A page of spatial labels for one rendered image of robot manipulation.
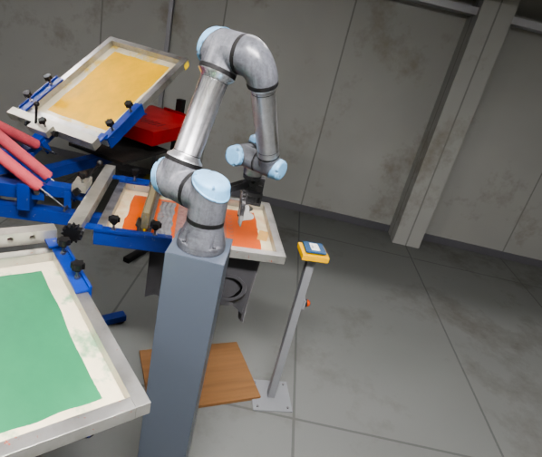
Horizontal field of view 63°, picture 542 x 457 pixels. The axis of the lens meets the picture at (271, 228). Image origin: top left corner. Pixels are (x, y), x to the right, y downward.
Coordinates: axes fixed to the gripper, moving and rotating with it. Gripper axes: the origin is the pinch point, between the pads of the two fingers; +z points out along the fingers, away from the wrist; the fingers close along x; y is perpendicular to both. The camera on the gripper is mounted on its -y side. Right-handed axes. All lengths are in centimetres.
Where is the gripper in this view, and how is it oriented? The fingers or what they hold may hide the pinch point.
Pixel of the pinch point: (238, 219)
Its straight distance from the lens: 181.8
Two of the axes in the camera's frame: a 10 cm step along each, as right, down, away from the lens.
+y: 9.8, 1.4, 1.7
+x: -0.9, -4.4, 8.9
